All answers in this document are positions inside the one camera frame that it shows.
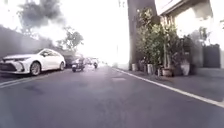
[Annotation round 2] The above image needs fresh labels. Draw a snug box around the red brick building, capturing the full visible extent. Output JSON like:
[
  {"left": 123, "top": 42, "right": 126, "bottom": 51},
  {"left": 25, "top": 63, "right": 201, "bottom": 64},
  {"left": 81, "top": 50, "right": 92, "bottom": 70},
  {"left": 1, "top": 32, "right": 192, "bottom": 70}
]
[{"left": 126, "top": 0, "right": 158, "bottom": 66}]

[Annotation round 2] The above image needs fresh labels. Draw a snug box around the row of potted plants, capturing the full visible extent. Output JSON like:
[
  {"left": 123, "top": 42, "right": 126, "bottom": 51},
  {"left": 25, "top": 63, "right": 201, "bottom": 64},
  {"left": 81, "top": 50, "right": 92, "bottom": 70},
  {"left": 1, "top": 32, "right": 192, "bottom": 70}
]
[{"left": 131, "top": 8, "right": 194, "bottom": 78}]

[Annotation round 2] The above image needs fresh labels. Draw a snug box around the dark car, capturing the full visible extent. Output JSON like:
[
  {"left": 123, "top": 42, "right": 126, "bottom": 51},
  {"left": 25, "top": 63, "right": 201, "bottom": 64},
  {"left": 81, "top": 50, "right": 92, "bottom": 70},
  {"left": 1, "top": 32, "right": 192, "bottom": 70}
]
[{"left": 63, "top": 53, "right": 84, "bottom": 69}]

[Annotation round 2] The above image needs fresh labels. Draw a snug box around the grey asphalt road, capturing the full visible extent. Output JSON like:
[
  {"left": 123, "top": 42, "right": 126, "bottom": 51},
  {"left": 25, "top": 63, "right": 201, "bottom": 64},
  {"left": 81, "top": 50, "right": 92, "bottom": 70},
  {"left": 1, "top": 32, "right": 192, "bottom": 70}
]
[{"left": 0, "top": 64, "right": 224, "bottom": 128}]

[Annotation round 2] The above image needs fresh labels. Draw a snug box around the long grey wall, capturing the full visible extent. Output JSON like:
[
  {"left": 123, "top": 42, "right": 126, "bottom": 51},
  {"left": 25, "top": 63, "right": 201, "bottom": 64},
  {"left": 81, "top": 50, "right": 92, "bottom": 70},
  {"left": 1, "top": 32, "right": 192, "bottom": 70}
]
[{"left": 0, "top": 24, "right": 73, "bottom": 62}]

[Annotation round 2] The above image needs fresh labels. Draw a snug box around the scooter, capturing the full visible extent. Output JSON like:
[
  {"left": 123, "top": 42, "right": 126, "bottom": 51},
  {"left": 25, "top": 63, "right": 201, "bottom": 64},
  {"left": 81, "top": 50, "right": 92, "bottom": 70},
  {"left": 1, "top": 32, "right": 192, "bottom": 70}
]
[{"left": 91, "top": 58, "right": 100, "bottom": 70}]

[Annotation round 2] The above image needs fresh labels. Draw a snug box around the long white painted line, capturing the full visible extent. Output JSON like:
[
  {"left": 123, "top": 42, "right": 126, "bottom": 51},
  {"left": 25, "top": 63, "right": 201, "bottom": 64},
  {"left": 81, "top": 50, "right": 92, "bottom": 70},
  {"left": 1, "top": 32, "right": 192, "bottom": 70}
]
[{"left": 112, "top": 67, "right": 224, "bottom": 109}]

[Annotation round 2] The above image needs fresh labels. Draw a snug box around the dark motorcycle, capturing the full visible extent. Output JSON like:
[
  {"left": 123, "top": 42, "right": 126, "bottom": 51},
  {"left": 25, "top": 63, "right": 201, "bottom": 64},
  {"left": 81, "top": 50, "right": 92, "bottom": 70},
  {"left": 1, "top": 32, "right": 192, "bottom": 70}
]
[{"left": 70, "top": 57, "right": 87, "bottom": 73}]

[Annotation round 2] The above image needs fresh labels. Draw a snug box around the small tree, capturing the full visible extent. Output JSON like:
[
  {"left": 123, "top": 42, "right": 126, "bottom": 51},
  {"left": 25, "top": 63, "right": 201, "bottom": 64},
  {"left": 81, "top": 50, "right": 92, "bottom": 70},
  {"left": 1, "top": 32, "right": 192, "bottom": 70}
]
[{"left": 56, "top": 28, "right": 85, "bottom": 53}]

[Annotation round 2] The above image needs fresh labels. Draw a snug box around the white car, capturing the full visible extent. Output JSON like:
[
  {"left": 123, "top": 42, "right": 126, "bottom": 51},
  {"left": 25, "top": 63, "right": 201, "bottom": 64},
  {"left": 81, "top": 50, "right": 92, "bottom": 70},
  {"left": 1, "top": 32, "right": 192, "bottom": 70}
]
[{"left": 0, "top": 48, "right": 67, "bottom": 77}]

